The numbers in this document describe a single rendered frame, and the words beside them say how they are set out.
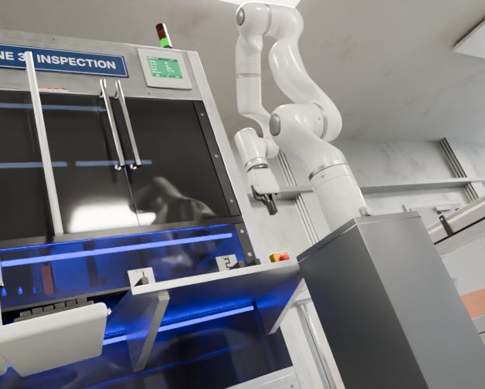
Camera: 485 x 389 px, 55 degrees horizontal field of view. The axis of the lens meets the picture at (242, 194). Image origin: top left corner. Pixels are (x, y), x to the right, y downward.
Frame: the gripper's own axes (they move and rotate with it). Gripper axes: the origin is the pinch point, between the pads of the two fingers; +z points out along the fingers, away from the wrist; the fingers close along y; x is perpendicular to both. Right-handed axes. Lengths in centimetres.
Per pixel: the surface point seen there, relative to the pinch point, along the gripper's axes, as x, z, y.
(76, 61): -28, -86, 47
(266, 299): -20.9, 26.3, 0.5
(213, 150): -28, -43, -4
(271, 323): -22.3, 34.5, 0.5
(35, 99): -21, -60, 66
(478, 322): -5, 57, -85
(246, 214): -28.1, -11.0, -8.8
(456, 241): 5, 25, -82
